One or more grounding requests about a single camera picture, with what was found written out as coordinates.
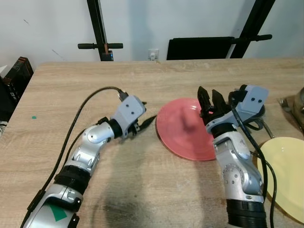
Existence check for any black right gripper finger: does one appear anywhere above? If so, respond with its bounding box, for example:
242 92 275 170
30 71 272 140
212 90 230 115
198 86 213 118

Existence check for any pink plate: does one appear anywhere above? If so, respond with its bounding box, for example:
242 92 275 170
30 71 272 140
156 98 220 162

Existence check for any silver spoon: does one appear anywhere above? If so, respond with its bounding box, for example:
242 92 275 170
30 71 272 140
261 121 276 139

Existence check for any black bench pad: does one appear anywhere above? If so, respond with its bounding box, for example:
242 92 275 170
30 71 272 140
167 37 236 61

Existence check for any silver fork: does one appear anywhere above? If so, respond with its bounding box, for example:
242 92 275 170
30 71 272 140
277 98 304 133

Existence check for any plain black grip bar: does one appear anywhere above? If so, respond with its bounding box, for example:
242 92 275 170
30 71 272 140
232 34 273 45

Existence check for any black grip bar orange band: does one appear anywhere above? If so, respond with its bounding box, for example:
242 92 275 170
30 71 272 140
77 42 124 51

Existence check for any yellow plate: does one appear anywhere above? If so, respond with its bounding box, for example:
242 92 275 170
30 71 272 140
256 137 304 224

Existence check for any black box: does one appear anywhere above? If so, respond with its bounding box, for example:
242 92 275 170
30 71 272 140
0 57 34 120

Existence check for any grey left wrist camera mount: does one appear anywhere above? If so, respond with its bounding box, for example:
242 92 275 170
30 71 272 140
115 95 147 139

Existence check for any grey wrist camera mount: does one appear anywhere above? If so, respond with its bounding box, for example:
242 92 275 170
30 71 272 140
115 95 147 139
232 85 265 120

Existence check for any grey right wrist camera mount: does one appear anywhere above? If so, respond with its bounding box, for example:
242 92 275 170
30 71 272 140
232 85 265 120

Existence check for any white wall socket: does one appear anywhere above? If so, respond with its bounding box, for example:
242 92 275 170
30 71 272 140
148 48 160 61

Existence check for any black slanted frame post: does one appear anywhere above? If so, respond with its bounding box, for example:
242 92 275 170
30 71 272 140
230 0 276 59

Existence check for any black upright frame post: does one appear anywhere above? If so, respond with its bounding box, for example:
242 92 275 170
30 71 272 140
86 0 115 62

